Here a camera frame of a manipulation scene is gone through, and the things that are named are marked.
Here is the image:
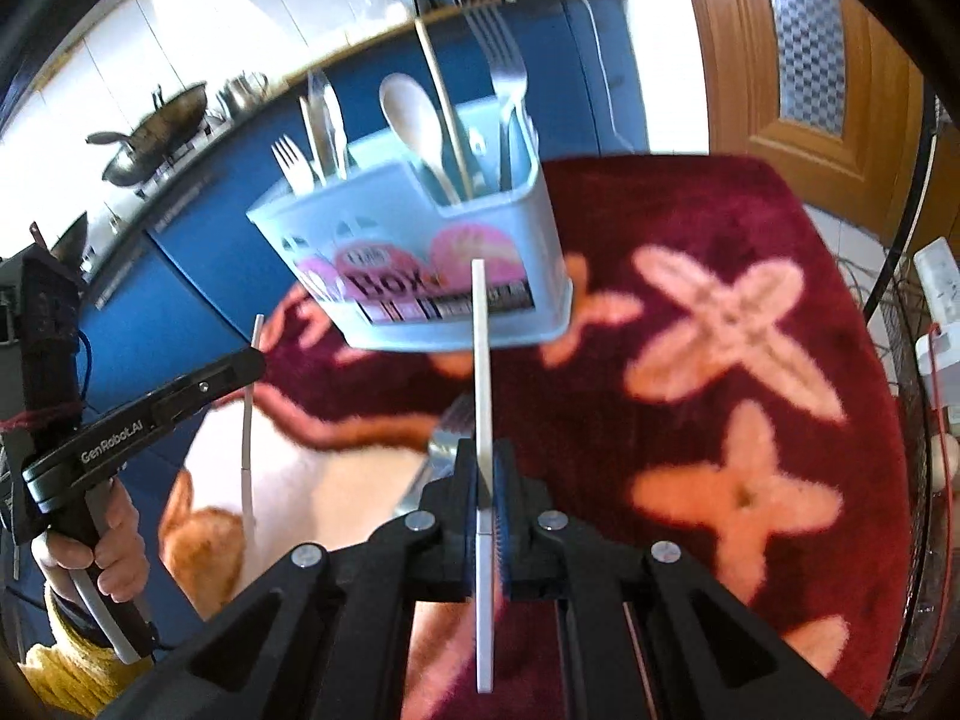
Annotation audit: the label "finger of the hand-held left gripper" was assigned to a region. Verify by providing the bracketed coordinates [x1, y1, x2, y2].
[146, 349, 267, 436]

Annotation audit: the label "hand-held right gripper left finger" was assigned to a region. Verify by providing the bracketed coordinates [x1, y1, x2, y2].
[97, 437, 482, 720]

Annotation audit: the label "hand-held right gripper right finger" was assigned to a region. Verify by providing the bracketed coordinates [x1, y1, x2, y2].
[491, 439, 863, 720]

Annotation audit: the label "white chopstick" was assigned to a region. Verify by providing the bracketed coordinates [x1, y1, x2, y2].
[470, 259, 497, 693]

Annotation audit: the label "light blue utensil box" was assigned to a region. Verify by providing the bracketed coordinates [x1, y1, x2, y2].
[246, 139, 575, 353]

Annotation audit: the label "cream plastic fork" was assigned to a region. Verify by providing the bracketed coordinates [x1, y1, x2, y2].
[270, 135, 316, 196]

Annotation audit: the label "cream plastic spoon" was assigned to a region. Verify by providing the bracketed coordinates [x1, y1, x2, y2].
[379, 73, 462, 207]

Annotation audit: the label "beige chopstick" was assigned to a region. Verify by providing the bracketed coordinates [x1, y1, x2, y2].
[415, 19, 477, 200]

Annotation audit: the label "person's left forearm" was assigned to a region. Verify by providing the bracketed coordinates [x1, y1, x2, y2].
[22, 585, 158, 717]

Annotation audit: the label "person's left hand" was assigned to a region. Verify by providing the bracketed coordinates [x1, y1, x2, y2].
[30, 480, 151, 605]

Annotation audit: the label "short metal fork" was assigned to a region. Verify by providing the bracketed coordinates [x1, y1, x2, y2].
[397, 394, 477, 518]

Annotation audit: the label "blue kitchen cabinets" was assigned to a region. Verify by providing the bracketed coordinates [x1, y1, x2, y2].
[0, 0, 650, 653]

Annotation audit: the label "black pan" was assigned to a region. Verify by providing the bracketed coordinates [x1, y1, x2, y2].
[45, 210, 95, 275]

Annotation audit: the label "gas stove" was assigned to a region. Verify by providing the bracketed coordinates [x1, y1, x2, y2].
[135, 109, 226, 200]

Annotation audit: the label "black wok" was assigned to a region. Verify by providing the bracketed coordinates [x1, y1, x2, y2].
[86, 81, 209, 188]

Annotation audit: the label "metal knife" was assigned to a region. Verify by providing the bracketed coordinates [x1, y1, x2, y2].
[306, 69, 352, 181]

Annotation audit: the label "metal kettle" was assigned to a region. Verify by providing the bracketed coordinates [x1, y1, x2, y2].
[217, 71, 269, 113]

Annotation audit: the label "long metal fork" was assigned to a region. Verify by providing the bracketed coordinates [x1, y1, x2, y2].
[463, 6, 530, 192]

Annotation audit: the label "pile of eggs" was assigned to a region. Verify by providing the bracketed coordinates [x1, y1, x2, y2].
[930, 431, 960, 496]

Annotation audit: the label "wooden door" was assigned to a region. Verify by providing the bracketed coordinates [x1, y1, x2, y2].
[675, 0, 946, 248]

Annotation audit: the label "white power strip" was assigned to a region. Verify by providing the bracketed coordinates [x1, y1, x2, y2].
[913, 236, 960, 428]

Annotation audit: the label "grey cable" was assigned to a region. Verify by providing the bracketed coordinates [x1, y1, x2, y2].
[67, 566, 143, 665]

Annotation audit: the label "black wire rack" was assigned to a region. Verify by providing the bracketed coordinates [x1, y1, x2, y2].
[859, 90, 960, 717]

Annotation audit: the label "white power cable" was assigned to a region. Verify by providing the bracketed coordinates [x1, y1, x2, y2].
[559, 0, 635, 155]

